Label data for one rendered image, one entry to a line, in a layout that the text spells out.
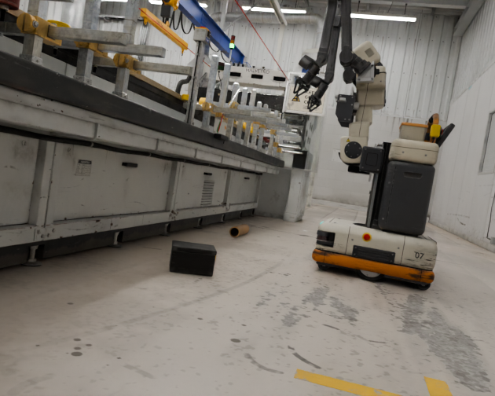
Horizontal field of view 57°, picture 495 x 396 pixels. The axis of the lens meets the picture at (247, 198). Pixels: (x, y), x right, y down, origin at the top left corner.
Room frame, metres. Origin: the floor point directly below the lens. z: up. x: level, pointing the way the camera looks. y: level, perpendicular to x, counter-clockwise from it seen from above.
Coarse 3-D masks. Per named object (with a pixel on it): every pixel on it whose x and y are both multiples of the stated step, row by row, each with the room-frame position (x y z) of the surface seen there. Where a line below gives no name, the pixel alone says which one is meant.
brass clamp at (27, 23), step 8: (24, 16) 1.29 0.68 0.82; (32, 16) 1.29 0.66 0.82; (24, 24) 1.28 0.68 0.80; (32, 24) 1.29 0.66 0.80; (40, 24) 1.31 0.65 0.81; (48, 24) 1.34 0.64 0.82; (24, 32) 1.31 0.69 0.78; (32, 32) 1.30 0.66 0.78; (40, 32) 1.32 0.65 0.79; (48, 40) 1.36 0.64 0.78; (56, 40) 1.38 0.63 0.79
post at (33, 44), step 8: (32, 0) 1.31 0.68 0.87; (40, 0) 1.31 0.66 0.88; (32, 8) 1.31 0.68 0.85; (40, 8) 1.32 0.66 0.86; (40, 16) 1.32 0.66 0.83; (24, 40) 1.32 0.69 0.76; (32, 40) 1.31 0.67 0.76; (40, 40) 1.33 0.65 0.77; (24, 48) 1.31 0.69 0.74; (32, 48) 1.31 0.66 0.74; (40, 48) 1.34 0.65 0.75; (40, 56) 1.34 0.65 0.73
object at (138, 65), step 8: (96, 64) 1.88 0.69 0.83; (104, 64) 1.86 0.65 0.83; (112, 64) 1.85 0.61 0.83; (136, 64) 1.83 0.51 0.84; (144, 64) 1.82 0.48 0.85; (152, 64) 1.81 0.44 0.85; (160, 64) 1.81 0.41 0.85; (168, 64) 1.80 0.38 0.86; (168, 72) 1.81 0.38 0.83; (176, 72) 1.79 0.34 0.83; (184, 72) 1.78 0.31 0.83
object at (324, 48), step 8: (328, 0) 2.72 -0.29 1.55; (336, 0) 2.71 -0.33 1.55; (328, 8) 2.73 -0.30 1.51; (336, 8) 2.74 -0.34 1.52; (328, 16) 2.72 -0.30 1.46; (328, 24) 2.72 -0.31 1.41; (328, 32) 2.72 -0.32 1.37; (328, 40) 2.72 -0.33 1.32; (320, 48) 2.72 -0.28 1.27; (328, 48) 2.73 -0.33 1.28
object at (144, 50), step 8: (64, 40) 1.62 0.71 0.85; (56, 48) 1.64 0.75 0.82; (64, 48) 1.65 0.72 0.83; (72, 48) 1.63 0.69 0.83; (104, 48) 1.58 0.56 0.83; (112, 48) 1.58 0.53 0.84; (120, 48) 1.57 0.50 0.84; (128, 48) 1.56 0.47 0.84; (136, 48) 1.56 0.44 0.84; (144, 48) 1.55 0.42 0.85; (152, 48) 1.54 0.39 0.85; (160, 48) 1.54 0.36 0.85; (144, 56) 1.58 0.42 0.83; (152, 56) 1.56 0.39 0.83; (160, 56) 1.54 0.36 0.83
